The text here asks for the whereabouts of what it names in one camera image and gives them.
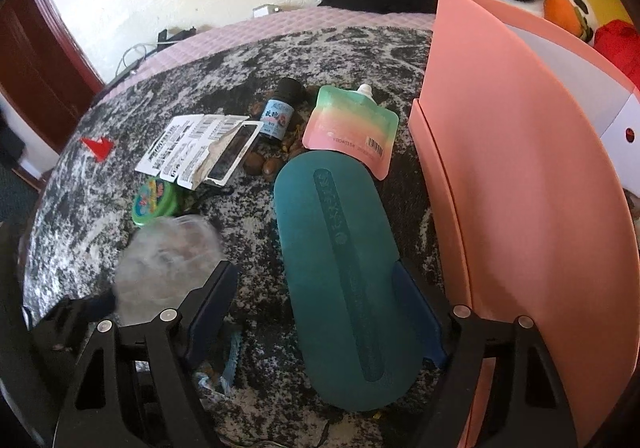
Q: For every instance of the green round tin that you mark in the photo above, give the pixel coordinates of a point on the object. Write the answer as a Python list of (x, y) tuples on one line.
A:
[(152, 200)]

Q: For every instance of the pile of brown nuts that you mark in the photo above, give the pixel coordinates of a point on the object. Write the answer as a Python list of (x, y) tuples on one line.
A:
[(265, 163)]

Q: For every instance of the red paper scrap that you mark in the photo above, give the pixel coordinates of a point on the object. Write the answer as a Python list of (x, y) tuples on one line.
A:
[(97, 147)]

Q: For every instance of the yellow pillow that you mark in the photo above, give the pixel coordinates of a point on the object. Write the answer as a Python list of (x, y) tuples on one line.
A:
[(607, 3)]

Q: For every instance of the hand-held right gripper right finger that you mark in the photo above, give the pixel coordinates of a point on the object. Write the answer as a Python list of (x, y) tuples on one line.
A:
[(420, 323)]

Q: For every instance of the panda plush toy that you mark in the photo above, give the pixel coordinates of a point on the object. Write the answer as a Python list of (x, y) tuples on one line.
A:
[(562, 10)]

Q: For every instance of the black adapter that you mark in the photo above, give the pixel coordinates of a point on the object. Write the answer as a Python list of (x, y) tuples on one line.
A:
[(175, 35)]

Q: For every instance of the white card package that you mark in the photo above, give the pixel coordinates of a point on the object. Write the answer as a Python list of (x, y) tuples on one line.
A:
[(185, 148)]

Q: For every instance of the light blue wrapper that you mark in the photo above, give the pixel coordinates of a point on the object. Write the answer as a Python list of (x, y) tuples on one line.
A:
[(231, 358)]

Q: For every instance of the black white printed blanket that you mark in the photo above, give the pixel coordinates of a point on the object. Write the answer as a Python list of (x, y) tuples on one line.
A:
[(350, 53)]

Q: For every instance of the pink cardboard box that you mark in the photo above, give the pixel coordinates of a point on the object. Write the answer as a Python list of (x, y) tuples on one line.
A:
[(500, 178)]

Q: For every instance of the pastel spout pouch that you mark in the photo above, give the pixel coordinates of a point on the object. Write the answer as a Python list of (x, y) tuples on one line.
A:
[(345, 128)]

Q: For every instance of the small dark bottle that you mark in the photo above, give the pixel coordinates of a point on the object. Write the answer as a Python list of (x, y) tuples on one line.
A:
[(277, 120)]

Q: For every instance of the teal oval case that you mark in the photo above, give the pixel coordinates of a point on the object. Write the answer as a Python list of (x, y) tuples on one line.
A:
[(340, 253)]

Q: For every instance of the white charger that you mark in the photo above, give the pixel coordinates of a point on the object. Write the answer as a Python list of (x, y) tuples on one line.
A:
[(267, 9)]

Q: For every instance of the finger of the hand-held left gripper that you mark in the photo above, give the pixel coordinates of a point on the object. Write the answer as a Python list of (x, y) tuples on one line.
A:
[(70, 315)]

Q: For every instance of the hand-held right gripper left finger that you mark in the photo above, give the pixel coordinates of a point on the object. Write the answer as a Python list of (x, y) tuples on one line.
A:
[(210, 313)]

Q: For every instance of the dark red wooden door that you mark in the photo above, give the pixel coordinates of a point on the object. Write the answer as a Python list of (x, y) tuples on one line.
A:
[(35, 53)]

